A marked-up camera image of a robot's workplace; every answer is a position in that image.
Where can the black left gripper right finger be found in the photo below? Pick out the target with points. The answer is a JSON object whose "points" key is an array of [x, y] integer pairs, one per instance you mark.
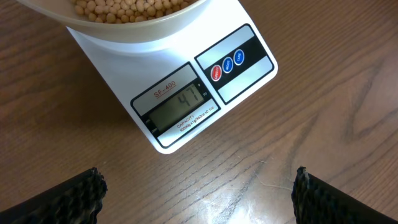
{"points": [[317, 202]]}

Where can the white digital kitchen scale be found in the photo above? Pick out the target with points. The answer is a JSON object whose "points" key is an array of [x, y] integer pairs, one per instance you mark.
{"points": [[175, 87]]}

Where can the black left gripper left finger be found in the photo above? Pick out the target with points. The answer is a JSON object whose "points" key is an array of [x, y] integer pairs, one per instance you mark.
{"points": [[76, 200]]}

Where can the soybeans in bowl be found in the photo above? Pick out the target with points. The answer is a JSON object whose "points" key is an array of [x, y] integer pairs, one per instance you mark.
{"points": [[127, 11]]}

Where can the beige bowl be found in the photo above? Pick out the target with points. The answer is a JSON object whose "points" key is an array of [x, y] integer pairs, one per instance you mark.
{"points": [[146, 31]]}

